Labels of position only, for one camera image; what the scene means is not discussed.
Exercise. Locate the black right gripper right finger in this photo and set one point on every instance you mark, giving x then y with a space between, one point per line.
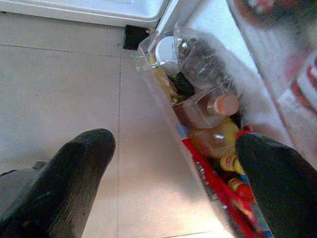
284 193

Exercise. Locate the clear bottle orange cap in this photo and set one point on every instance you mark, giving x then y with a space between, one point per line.
226 104

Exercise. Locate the clear fridge door shelf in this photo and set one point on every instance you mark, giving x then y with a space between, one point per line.
168 104

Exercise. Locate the yellow amber bottle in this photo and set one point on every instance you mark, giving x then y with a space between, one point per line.
213 141

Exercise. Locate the red food package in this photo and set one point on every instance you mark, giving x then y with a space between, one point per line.
215 181

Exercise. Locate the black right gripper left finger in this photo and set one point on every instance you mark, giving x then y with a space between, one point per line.
62 188

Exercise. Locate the white lidded jar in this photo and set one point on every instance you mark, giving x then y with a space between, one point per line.
165 48

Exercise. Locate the small bottle yellow cap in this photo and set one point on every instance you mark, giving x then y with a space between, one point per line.
230 162

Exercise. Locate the grey robot foot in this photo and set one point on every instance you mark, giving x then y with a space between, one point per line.
17 183

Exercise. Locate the white fridge body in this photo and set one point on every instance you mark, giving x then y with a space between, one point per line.
74 10

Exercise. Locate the white pack red print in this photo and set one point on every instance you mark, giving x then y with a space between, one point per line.
284 74

